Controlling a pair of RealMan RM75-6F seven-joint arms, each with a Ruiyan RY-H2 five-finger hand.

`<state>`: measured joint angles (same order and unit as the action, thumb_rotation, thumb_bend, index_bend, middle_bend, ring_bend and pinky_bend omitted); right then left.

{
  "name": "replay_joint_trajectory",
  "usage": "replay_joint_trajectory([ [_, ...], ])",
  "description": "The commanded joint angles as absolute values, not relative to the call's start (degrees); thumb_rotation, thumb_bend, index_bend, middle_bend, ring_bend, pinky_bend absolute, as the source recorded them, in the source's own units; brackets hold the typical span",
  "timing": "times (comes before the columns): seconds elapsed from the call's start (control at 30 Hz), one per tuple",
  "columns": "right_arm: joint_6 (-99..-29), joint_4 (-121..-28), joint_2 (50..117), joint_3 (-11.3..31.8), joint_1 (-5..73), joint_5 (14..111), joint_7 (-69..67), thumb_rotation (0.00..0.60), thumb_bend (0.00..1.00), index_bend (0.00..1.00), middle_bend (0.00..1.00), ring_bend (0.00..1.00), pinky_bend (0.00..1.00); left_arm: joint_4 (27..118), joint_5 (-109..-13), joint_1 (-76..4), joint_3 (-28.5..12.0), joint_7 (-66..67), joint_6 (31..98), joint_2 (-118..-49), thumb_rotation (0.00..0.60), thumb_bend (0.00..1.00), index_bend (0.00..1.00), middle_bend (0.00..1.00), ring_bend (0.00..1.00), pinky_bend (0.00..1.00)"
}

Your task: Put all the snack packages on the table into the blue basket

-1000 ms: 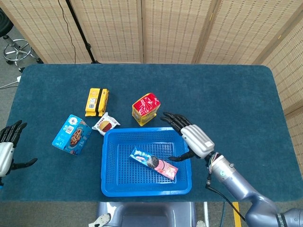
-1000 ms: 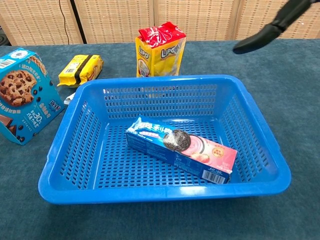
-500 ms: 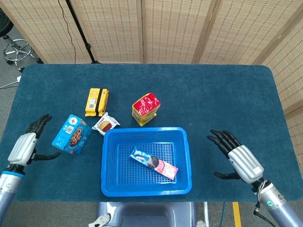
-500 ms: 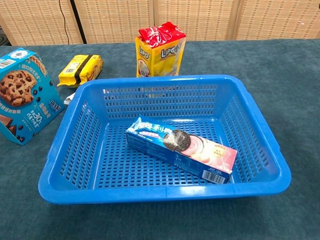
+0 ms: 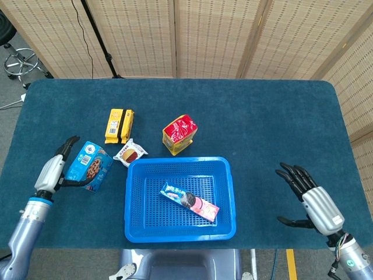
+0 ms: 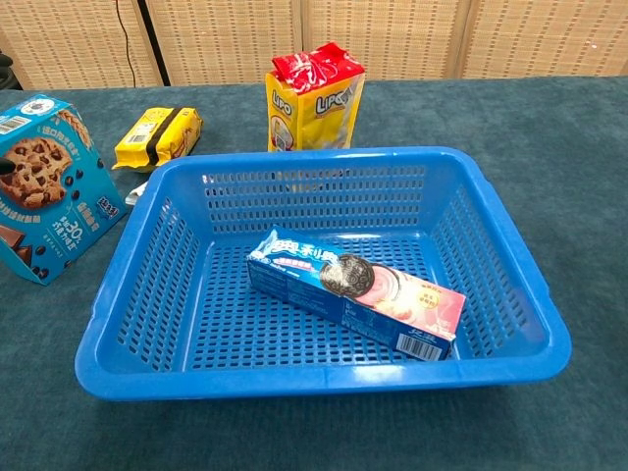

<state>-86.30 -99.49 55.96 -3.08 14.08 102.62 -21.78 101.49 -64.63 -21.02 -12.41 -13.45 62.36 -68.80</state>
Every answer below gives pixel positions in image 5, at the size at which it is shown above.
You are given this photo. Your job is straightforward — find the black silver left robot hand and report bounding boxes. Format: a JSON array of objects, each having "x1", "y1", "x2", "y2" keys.
[{"x1": 34, "y1": 135, "x2": 101, "y2": 195}]

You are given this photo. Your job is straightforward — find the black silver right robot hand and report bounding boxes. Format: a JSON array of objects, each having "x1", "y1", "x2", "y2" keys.
[{"x1": 275, "y1": 162, "x2": 345, "y2": 236}]

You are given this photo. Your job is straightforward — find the blue chocolate chip cookie box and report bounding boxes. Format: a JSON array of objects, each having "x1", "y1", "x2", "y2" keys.
[{"x1": 64, "y1": 141, "x2": 114, "y2": 193}]

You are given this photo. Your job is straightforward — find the small white burger snack packet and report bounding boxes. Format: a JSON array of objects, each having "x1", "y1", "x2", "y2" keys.
[{"x1": 112, "y1": 138, "x2": 149, "y2": 168}]

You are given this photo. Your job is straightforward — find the yellow snack pack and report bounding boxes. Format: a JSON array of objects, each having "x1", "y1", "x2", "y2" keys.
[{"x1": 104, "y1": 108, "x2": 135, "y2": 145}]

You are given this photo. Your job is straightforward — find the blue pink biscuit box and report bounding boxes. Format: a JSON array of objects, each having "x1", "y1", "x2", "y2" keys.
[{"x1": 159, "y1": 181, "x2": 220, "y2": 223}]

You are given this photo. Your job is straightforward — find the red yellow Lipo bag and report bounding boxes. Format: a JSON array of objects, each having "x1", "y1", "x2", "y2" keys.
[{"x1": 162, "y1": 114, "x2": 199, "y2": 156}]

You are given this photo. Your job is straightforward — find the yellow floor tape strip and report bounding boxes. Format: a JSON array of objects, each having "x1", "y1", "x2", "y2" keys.
[{"x1": 286, "y1": 248, "x2": 298, "y2": 280}]

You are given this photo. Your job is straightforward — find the blue plastic perforated basket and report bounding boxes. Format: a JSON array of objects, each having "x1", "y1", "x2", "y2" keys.
[{"x1": 124, "y1": 156, "x2": 237, "y2": 243}]

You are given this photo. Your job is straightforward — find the dark blue carpet table cover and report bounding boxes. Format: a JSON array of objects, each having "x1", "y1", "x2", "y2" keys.
[{"x1": 0, "y1": 78, "x2": 362, "y2": 250}]

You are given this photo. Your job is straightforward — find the black stool with chrome base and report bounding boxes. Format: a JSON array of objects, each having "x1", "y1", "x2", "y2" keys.
[{"x1": 0, "y1": 10, "x2": 54, "y2": 90}]

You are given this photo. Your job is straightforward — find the black tripod stand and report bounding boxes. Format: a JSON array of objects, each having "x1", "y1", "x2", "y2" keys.
[{"x1": 80, "y1": 0, "x2": 125, "y2": 79}]

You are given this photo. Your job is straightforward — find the grey blue robot torso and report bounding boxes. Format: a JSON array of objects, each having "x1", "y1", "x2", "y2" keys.
[{"x1": 109, "y1": 248, "x2": 256, "y2": 280}]

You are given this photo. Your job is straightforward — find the bamboo folding screen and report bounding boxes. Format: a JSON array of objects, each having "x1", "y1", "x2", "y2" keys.
[{"x1": 0, "y1": 0, "x2": 373, "y2": 187}]

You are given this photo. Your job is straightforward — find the blue floor cable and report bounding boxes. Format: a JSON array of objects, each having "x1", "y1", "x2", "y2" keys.
[{"x1": 269, "y1": 249, "x2": 279, "y2": 280}]

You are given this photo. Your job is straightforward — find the white plug with cable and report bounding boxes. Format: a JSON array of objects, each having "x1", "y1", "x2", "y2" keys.
[{"x1": 0, "y1": 93, "x2": 27, "y2": 110}]

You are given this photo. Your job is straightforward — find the thin black hanging cable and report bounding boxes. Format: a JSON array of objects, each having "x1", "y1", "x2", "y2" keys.
[{"x1": 71, "y1": 0, "x2": 94, "y2": 79}]

